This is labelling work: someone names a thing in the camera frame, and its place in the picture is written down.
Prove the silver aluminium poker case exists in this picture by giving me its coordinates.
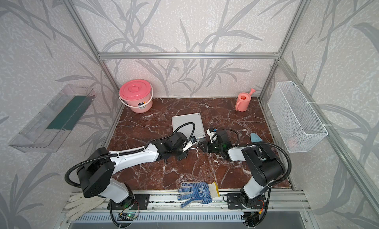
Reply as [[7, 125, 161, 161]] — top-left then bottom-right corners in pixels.
[[172, 113, 206, 142]]

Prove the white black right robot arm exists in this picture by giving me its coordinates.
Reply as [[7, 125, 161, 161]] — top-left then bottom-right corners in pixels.
[[203, 128, 292, 211]]

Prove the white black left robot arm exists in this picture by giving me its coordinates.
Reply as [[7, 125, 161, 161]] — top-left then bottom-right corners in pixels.
[[64, 122, 197, 203]]

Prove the teal garden trowel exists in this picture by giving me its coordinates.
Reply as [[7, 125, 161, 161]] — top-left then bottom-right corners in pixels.
[[250, 133, 263, 143]]

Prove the blue dotted work glove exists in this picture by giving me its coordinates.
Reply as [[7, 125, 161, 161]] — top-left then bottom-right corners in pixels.
[[177, 182, 220, 208]]

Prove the pink watering can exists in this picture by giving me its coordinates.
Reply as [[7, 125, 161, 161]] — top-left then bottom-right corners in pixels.
[[235, 88, 256, 112]]

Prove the pink bucket with lid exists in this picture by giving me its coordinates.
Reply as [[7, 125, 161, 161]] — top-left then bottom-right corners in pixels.
[[119, 79, 154, 113]]

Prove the white cotton work glove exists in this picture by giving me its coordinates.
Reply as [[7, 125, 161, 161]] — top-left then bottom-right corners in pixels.
[[64, 193, 106, 222]]

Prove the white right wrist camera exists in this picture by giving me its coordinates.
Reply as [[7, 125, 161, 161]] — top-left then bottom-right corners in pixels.
[[206, 128, 217, 143]]

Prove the white wire mesh basket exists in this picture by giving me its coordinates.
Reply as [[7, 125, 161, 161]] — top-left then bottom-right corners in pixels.
[[268, 81, 328, 153]]

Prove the aluminium front frame rail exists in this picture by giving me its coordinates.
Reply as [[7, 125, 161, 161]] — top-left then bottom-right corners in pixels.
[[60, 188, 311, 213]]

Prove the clear plastic wall tray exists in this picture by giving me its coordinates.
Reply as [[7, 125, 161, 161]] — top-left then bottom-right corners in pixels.
[[8, 84, 96, 153]]

